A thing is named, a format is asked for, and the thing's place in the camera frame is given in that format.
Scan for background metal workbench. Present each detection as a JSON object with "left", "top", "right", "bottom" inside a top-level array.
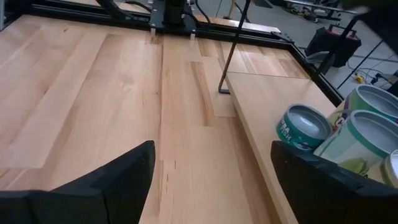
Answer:
[{"left": 284, "top": 0, "right": 358, "bottom": 21}]

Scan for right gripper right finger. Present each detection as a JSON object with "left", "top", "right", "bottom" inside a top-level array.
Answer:
[{"left": 270, "top": 140, "right": 398, "bottom": 224}]

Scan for black aluminium table frame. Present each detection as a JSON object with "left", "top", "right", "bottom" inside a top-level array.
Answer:
[{"left": 0, "top": 0, "right": 345, "bottom": 106}]

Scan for black equipment case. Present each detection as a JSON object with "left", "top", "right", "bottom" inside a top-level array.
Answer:
[{"left": 303, "top": 24, "right": 363, "bottom": 68}]

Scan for long black floor cable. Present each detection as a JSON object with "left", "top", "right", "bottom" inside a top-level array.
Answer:
[{"left": 336, "top": 39, "right": 384, "bottom": 90}]

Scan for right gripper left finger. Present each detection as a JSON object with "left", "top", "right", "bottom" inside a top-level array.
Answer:
[{"left": 0, "top": 139, "right": 156, "bottom": 224}]

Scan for short teal tuna can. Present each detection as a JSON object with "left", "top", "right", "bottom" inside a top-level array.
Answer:
[{"left": 275, "top": 103, "right": 333, "bottom": 152}]

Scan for wooden shelf with black legs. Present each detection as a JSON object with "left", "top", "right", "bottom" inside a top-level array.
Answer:
[{"left": 217, "top": 0, "right": 398, "bottom": 224}]

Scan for can with purple yellow label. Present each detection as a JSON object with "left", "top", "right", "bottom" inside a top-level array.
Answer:
[{"left": 326, "top": 83, "right": 398, "bottom": 131}]

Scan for can with tan label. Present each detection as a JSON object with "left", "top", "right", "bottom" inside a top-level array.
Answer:
[{"left": 379, "top": 149, "right": 398, "bottom": 189}]

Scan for can with pale green label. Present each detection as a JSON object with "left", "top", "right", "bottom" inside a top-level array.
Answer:
[{"left": 313, "top": 109, "right": 398, "bottom": 177}]

